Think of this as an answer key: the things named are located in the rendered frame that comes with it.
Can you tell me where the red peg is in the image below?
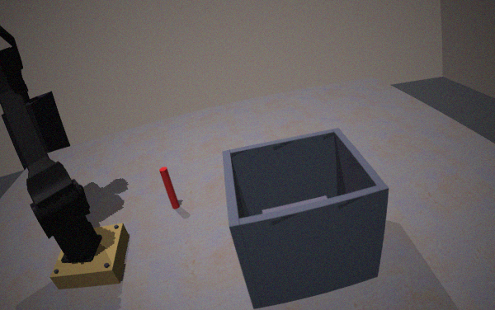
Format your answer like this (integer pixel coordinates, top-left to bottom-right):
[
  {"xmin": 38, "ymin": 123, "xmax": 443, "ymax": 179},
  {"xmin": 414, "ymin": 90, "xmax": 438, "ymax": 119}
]
[{"xmin": 159, "ymin": 167, "xmax": 180, "ymax": 209}]

